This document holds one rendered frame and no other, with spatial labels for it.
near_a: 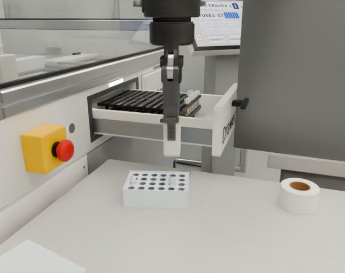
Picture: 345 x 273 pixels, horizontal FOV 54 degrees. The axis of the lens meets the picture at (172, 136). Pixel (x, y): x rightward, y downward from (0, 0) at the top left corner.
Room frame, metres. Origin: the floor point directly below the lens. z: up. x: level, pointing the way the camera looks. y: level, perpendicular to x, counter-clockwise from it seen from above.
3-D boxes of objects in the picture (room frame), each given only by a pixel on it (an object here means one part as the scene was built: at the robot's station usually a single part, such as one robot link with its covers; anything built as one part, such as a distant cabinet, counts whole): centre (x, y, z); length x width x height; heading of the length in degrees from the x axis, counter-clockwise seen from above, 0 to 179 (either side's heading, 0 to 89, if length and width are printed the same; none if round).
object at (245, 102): (0.79, -0.16, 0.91); 0.07 x 0.04 x 0.01; 162
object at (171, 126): (0.55, 0.00, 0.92); 0.03 x 0.01 x 0.05; 177
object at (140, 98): (0.86, 0.05, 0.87); 0.22 x 0.18 x 0.06; 72
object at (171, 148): (0.57, 0.00, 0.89); 0.03 x 0.01 x 0.07; 87
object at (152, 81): (1.19, 0.04, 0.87); 0.29 x 0.02 x 0.11; 162
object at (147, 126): (0.86, 0.06, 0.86); 0.40 x 0.26 x 0.06; 72
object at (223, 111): (0.80, -0.14, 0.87); 0.29 x 0.02 x 0.11; 162
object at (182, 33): (0.58, 0.00, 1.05); 0.08 x 0.07 x 0.09; 177
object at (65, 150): (0.56, 0.20, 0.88); 0.04 x 0.03 x 0.04; 162
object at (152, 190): (0.60, 0.03, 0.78); 0.12 x 0.08 x 0.04; 87
